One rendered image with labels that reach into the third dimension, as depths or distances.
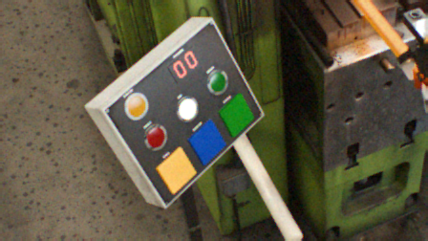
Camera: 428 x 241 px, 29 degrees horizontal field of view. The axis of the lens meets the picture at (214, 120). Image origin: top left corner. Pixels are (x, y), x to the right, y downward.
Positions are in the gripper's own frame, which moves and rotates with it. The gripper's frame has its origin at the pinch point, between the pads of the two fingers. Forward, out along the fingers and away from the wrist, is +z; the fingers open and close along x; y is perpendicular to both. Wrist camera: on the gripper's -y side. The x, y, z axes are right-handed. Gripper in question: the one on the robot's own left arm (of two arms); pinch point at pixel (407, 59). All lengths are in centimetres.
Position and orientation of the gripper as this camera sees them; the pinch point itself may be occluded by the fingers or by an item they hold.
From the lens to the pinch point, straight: 203.8
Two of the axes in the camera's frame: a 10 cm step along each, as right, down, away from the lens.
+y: 3.8, 9.1, -1.5
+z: -1.0, 2.0, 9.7
